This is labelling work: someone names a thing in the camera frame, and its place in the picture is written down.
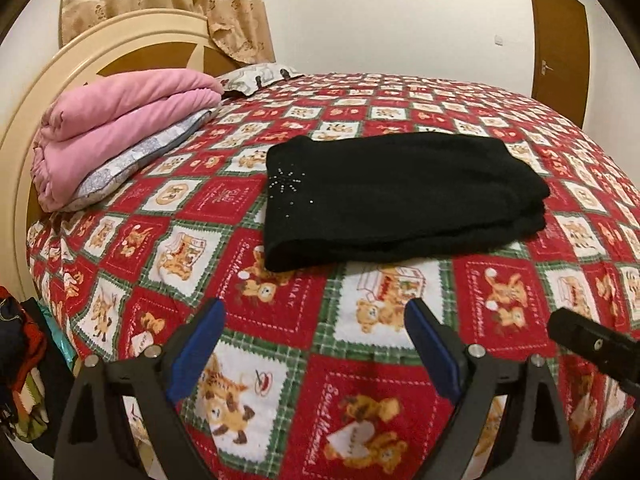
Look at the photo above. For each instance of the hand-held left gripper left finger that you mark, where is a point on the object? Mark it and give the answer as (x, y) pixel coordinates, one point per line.
(197, 345)

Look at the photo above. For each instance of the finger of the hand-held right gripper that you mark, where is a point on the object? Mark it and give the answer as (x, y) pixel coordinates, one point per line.
(595, 342)

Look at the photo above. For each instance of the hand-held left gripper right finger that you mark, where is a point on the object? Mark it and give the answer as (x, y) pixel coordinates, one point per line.
(432, 350)

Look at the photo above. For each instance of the black pants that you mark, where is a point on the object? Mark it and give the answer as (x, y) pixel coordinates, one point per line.
(400, 195)

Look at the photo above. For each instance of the red printed bed blanket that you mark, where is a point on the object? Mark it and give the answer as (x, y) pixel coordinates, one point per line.
(310, 310)

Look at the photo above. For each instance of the pile of colourful clothes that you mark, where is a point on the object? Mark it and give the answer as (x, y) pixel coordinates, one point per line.
(25, 360)

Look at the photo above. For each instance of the grey patterned pillow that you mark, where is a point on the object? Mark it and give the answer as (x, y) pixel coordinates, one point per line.
(132, 162)

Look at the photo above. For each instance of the pink folded blanket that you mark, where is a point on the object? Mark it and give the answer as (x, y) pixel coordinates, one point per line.
(115, 120)

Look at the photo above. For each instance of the brown wooden door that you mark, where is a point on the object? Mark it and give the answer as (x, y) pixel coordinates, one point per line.
(560, 45)

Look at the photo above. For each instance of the cream wooden headboard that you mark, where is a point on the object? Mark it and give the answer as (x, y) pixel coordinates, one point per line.
(30, 90)

